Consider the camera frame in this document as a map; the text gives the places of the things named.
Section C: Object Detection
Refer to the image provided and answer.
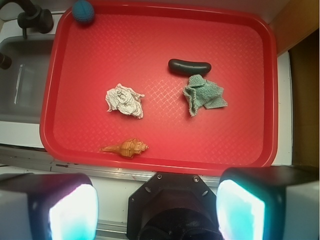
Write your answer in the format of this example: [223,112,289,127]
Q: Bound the red plastic tray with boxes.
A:
[40,1,278,176]

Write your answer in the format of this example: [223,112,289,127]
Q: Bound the crumpled white paper towel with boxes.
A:
[105,83,145,119]

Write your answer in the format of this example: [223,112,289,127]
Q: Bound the brown cardboard panel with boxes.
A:
[269,0,320,56]

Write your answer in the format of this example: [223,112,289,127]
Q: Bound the grey toy faucet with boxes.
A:
[0,0,54,40]

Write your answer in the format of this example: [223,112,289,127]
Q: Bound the grey plastic sink basin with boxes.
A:
[0,34,55,124]

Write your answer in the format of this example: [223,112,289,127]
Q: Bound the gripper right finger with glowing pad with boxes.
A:
[216,166,320,240]

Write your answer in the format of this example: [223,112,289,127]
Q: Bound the brown plastic conch shell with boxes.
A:
[99,138,149,159]

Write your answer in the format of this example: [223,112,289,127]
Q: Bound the green knitted cloth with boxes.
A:
[182,74,228,117]

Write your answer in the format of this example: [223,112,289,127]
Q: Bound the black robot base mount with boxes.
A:
[126,172,223,240]

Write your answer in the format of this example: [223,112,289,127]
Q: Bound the blue dimpled ball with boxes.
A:
[71,0,95,24]

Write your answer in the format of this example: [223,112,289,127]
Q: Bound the dark green plastic pickle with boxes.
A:
[168,58,212,76]

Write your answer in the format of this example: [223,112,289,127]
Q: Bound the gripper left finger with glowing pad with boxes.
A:
[0,173,99,240]

